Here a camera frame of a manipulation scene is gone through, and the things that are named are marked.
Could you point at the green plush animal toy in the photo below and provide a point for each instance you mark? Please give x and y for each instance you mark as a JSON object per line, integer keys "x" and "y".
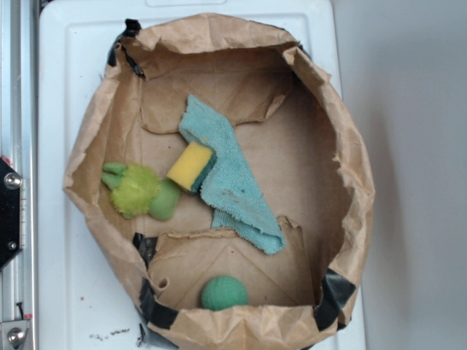
{"x": 137, "y": 190}

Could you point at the teal terry cloth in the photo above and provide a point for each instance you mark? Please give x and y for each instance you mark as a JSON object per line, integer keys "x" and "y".
{"x": 230, "y": 187}

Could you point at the yellow green sponge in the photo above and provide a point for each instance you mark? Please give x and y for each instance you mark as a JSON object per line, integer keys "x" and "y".
{"x": 191, "y": 168}

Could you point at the brown paper bag tray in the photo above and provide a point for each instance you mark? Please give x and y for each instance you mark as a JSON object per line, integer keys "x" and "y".
{"x": 303, "y": 148}

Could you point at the green knitted ball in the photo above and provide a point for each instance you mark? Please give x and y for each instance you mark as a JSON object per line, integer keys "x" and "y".
{"x": 223, "y": 292}

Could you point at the white plastic board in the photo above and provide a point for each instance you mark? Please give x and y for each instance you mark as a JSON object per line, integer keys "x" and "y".
{"x": 81, "y": 304}

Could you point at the black metal bracket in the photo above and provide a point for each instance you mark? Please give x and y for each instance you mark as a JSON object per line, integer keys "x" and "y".
{"x": 10, "y": 212}

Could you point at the aluminium frame rail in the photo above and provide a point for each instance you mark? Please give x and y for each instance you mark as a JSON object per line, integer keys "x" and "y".
{"x": 19, "y": 52}

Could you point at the silver corner bracket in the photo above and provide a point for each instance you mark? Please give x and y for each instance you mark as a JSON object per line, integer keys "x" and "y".
{"x": 15, "y": 335}

